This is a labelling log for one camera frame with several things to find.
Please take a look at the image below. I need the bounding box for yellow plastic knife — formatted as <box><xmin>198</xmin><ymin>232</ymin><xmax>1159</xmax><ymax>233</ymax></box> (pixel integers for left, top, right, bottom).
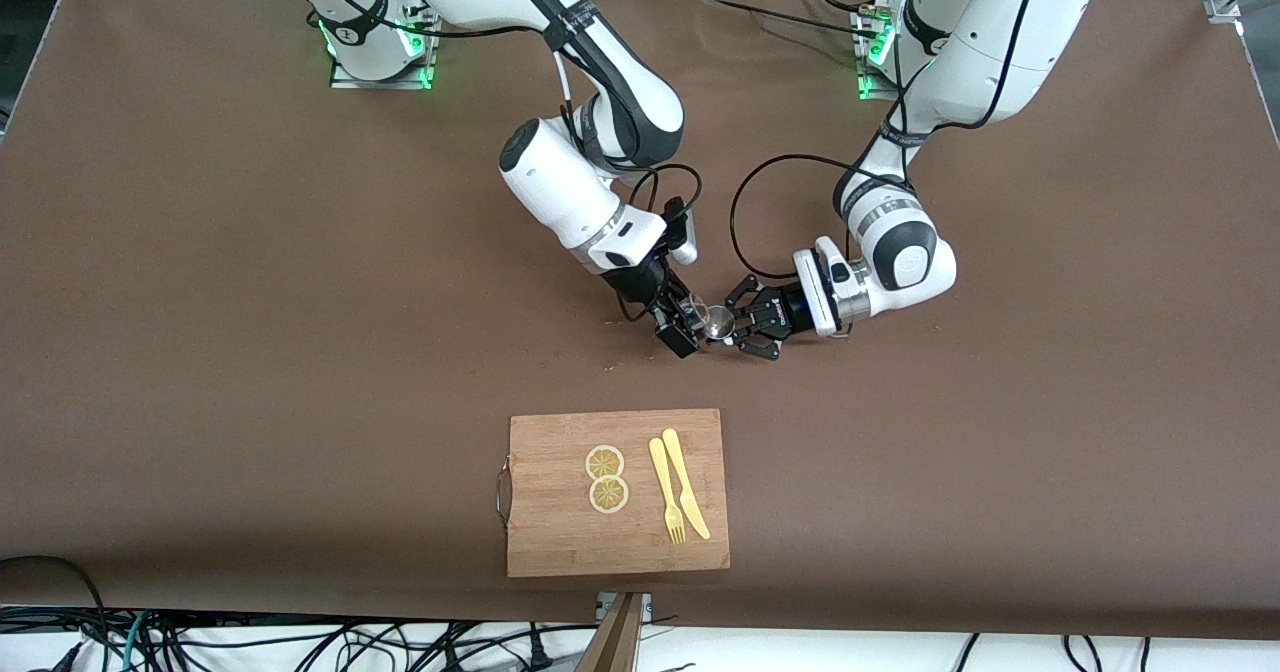
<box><xmin>662</xmin><ymin>428</ymin><xmax>712</xmax><ymax>541</ymax></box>

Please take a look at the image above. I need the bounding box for yellow plastic fork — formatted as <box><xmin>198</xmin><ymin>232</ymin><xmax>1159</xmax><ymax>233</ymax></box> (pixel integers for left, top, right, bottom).
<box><xmin>649</xmin><ymin>437</ymin><xmax>687</xmax><ymax>545</ymax></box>

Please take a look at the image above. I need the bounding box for wooden cutting board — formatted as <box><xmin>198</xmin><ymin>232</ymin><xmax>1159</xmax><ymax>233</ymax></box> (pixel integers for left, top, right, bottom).
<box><xmin>497</xmin><ymin>408</ymin><xmax>731</xmax><ymax>579</ymax></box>

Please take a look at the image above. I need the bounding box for wooden beam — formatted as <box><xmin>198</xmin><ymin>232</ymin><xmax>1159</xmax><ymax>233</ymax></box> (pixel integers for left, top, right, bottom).
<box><xmin>575</xmin><ymin>592</ymin><xmax>646</xmax><ymax>672</ymax></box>

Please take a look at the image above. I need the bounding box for brown table cover sheet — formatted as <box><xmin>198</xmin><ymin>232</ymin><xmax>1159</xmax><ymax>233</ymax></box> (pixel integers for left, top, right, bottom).
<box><xmin>0</xmin><ymin>0</ymin><xmax>1280</xmax><ymax>643</ymax></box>

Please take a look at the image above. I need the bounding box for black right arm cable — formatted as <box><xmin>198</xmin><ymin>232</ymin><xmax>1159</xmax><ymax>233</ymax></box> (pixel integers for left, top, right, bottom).
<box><xmin>300</xmin><ymin>0</ymin><xmax>703</xmax><ymax>325</ymax></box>

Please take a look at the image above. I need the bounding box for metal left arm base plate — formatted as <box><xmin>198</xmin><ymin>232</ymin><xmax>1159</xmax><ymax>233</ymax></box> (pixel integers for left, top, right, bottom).
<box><xmin>855</xmin><ymin>7</ymin><xmax>936</xmax><ymax>103</ymax></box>

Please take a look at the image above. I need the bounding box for metal table bracket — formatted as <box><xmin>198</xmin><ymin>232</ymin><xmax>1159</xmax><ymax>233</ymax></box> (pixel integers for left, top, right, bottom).
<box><xmin>597</xmin><ymin>592</ymin><xmax>653</xmax><ymax>625</ymax></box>

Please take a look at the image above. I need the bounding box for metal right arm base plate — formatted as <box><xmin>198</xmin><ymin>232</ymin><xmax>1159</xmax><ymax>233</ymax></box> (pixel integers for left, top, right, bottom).
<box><xmin>330</xmin><ymin>0</ymin><xmax>443</xmax><ymax>91</ymax></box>

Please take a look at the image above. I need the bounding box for teal floor cable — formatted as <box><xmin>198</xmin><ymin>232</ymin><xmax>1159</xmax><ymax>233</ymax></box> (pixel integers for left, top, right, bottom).
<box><xmin>120</xmin><ymin>610</ymin><xmax>151</xmax><ymax>672</ymax></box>

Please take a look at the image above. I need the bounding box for thick black floor cable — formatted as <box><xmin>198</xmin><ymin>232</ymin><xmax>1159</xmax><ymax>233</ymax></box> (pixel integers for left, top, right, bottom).
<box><xmin>0</xmin><ymin>555</ymin><xmax>111</xmax><ymax>672</ymax></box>

